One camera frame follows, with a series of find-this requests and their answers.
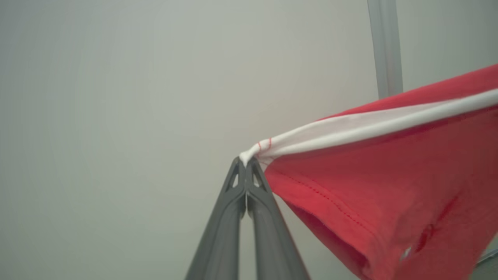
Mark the red shorts white stripe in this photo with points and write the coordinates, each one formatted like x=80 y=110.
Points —
x=389 y=186

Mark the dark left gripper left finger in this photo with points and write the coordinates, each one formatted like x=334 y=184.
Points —
x=221 y=241

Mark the grey partition post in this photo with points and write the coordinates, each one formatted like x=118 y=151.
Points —
x=385 y=46

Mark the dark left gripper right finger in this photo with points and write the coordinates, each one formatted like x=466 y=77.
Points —
x=268 y=241

